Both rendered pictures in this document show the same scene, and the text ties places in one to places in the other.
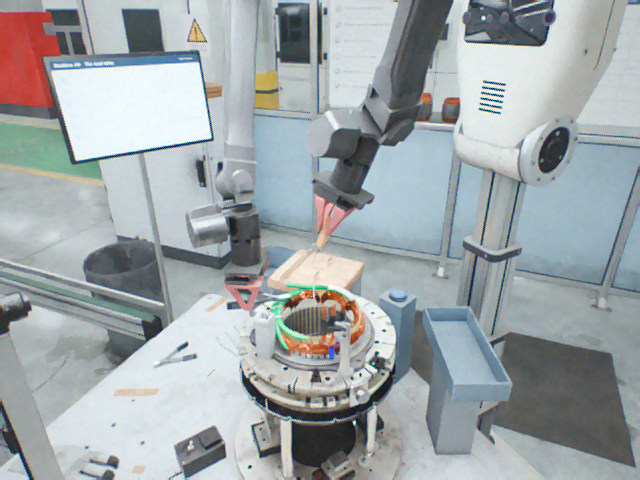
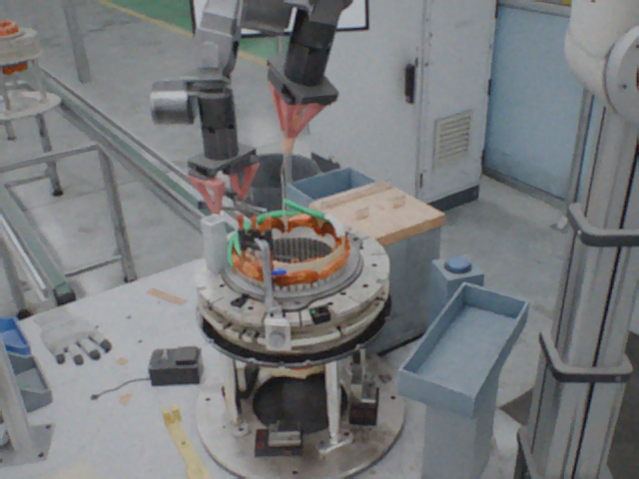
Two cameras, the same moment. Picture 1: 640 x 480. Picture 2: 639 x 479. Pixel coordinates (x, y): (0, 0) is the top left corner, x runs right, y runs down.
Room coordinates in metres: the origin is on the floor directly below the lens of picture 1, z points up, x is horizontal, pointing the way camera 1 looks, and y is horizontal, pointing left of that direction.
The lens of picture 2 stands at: (-0.01, -0.55, 1.66)
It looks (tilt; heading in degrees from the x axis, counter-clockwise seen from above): 29 degrees down; 34
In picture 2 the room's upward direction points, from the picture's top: 2 degrees counter-clockwise
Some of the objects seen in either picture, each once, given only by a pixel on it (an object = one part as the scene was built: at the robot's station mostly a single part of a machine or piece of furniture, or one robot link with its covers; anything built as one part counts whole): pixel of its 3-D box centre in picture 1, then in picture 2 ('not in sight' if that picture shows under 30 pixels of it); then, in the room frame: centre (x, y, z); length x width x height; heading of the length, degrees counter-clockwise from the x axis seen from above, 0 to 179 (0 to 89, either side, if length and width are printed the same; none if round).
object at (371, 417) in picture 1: (370, 421); (332, 396); (0.69, -0.10, 0.91); 0.02 x 0.02 x 0.21
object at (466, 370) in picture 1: (454, 391); (461, 406); (0.75, -0.29, 0.92); 0.25 x 0.11 x 0.28; 1
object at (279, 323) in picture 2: (356, 389); (279, 331); (0.61, -0.06, 1.07); 0.04 x 0.02 x 0.05; 117
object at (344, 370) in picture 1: (346, 348); (270, 276); (0.62, -0.04, 1.15); 0.03 x 0.02 x 0.12; 61
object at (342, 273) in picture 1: (317, 274); (375, 214); (1.04, 0.02, 1.05); 0.20 x 0.19 x 0.02; 65
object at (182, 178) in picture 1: (177, 175); (392, 84); (3.27, 1.11, 0.60); 1.02 x 0.55 x 1.20; 67
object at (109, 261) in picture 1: (129, 284); (277, 207); (2.05, 1.04, 0.39); 0.39 x 0.39 x 0.35
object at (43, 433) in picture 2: not in sight; (24, 444); (0.42, 0.38, 0.78); 0.09 x 0.09 x 0.01; 42
